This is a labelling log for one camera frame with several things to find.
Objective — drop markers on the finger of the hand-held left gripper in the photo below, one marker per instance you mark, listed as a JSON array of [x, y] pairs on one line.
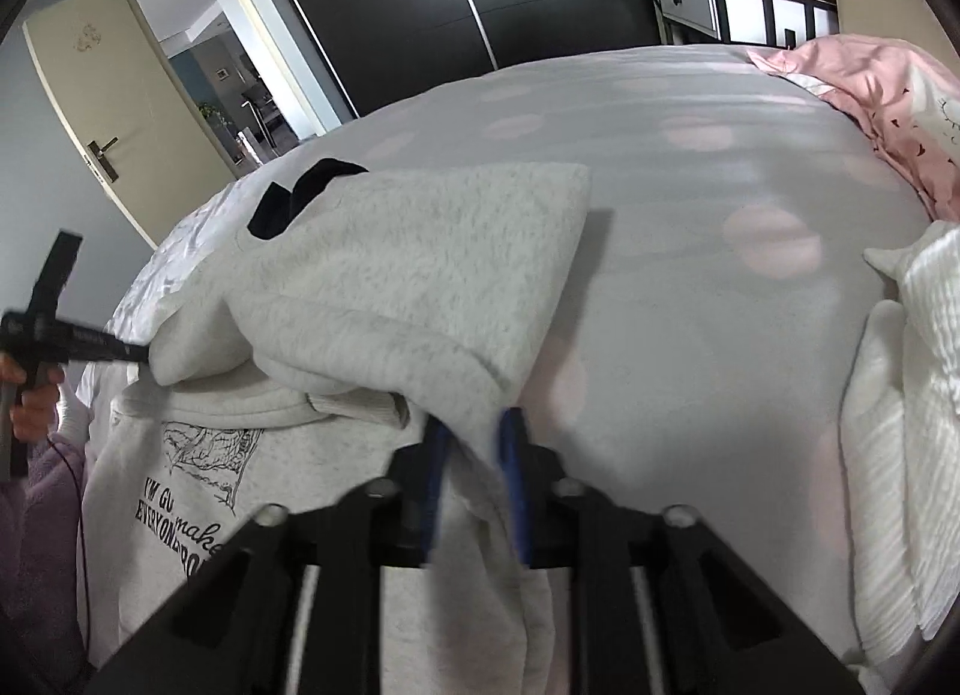
[[109, 349]]

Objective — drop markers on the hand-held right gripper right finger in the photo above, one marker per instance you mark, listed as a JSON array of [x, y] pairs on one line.
[[516, 470]]

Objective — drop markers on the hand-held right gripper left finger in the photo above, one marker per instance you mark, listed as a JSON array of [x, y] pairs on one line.
[[433, 474]]

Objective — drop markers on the grey printed sweatshirt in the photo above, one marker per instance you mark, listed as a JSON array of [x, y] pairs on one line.
[[412, 268]]

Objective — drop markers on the person's left hand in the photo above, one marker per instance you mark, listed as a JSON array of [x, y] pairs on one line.
[[37, 410]]

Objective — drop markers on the person's purple fleece clothing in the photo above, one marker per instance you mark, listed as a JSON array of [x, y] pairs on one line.
[[37, 552]]

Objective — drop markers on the black cloth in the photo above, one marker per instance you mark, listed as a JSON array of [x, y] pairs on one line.
[[281, 211]]

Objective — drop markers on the cream door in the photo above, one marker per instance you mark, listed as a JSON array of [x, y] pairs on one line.
[[97, 88]]

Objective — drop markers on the green houseplant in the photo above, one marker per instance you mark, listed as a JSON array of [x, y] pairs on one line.
[[211, 114]]

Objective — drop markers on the pink dotted grey duvet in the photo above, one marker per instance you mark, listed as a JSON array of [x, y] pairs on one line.
[[712, 290]]

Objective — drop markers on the white textured cloth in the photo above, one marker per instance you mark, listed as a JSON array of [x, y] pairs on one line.
[[922, 403]]

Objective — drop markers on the white drawer cabinet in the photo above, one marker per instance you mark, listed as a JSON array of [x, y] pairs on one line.
[[686, 2]]

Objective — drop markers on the pink printed cloth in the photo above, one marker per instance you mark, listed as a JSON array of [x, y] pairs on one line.
[[900, 110]]

